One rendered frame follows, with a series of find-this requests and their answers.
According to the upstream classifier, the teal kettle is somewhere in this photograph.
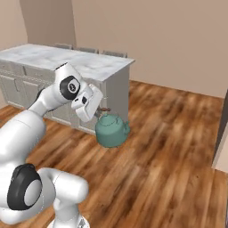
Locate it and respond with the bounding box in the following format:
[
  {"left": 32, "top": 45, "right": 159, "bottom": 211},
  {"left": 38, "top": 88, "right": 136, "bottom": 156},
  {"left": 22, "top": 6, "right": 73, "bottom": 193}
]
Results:
[{"left": 94, "top": 107, "right": 132, "bottom": 149}]

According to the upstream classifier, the grey island with marble top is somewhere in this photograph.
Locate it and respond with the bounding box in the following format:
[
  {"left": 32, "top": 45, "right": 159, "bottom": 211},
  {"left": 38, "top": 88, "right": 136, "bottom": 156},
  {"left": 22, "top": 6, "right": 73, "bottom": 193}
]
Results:
[{"left": 0, "top": 43, "right": 136, "bottom": 136}]

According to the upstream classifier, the grey cupboard door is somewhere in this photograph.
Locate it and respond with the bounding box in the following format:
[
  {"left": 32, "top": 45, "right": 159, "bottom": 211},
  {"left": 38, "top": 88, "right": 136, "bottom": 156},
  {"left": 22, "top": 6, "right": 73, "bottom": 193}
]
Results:
[
  {"left": 0, "top": 75, "right": 20, "bottom": 105},
  {"left": 21, "top": 79, "right": 43, "bottom": 110}
]

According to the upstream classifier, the grey drawer front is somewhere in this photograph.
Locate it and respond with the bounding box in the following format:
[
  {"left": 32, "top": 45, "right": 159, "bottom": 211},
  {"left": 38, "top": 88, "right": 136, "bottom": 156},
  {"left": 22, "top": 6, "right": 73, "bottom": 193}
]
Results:
[
  {"left": 23, "top": 66, "right": 56, "bottom": 83},
  {"left": 0, "top": 61, "right": 25, "bottom": 77}
]

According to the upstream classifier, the grey stool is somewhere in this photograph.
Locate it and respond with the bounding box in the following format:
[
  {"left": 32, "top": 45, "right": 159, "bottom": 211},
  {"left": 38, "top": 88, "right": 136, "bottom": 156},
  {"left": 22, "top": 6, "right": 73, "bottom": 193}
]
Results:
[
  {"left": 77, "top": 46, "right": 99, "bottom": 54},
  {"left": 53, "top": 43, "right": 73, "bottom": 50},
  {"left": 102, "top": 50, "right": 128, "bottom": 59}
]

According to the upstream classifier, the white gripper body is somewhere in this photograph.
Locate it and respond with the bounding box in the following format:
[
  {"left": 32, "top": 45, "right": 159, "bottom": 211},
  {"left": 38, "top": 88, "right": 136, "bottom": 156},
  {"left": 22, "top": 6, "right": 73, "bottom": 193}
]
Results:
[{"left": 75, "top": 83, "right": 104, "bottom": 124}]

